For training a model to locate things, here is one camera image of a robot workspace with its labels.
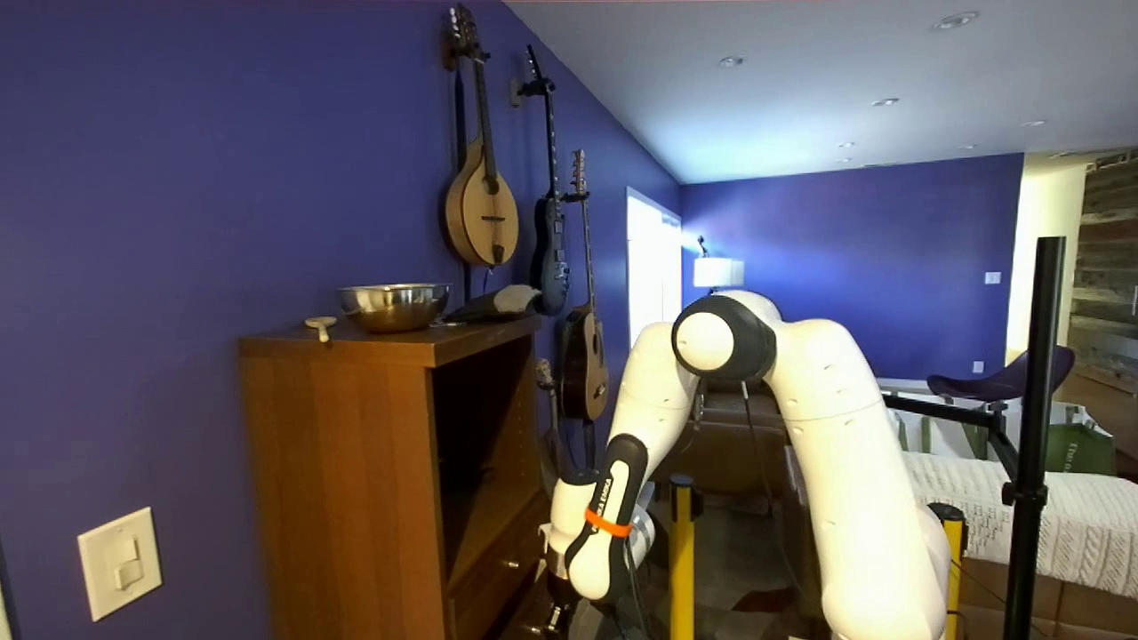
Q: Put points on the small brown ukulele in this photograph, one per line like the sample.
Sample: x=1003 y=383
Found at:
x=586 y=356

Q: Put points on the black camera stand pole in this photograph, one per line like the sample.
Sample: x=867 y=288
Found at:
x=1034 y=450

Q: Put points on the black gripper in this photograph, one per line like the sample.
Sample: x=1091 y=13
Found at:
x=560 y=607

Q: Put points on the recessed ceiling light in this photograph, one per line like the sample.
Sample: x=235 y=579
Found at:
x=732 y=57
x=955 y=21
x=887 y=100

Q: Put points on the brown wooden cabinet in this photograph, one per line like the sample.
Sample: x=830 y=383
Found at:
x=343 y=476

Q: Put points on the brown armchair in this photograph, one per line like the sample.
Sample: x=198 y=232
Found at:
x=733 y=446

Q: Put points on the flat black object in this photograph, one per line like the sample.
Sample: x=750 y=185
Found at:
x=498 y=305

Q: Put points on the wooden mandolin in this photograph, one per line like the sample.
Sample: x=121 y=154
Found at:
x=483 y=202

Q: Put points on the white wall switch plate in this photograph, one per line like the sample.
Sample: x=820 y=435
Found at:
x=119 y=565

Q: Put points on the dark electric guitar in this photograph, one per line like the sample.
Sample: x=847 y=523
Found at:
x=548 y=237

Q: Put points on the yellow post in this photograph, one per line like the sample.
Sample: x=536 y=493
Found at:
x=682 y=557
x=951 y=572

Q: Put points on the small pale mushroom-shaped ornament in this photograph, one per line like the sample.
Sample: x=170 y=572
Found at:
x=323 y=328

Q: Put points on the white shade lamp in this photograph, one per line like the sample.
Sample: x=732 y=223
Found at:
x=716 y=271

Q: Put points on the white panel door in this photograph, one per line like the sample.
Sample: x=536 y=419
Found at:
x=652 y=267

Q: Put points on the metal bowl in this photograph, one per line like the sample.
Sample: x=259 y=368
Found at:
x=395 y=307

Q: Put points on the brown wooden drawer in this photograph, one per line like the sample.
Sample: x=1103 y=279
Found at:
x=492 y=572
x=536 y=610

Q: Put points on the small white wall thermostat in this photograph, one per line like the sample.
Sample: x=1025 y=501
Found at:
x=991 y=279

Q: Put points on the white quilted bed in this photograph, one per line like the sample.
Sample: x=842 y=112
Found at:
x=1067 y=522

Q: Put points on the dark lounge chair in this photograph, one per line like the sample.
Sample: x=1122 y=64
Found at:
x=1009 y=383

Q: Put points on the orange band on arm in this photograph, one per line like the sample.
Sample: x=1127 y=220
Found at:
x=607 y=523

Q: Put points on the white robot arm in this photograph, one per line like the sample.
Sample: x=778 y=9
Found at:
x=830 y=450

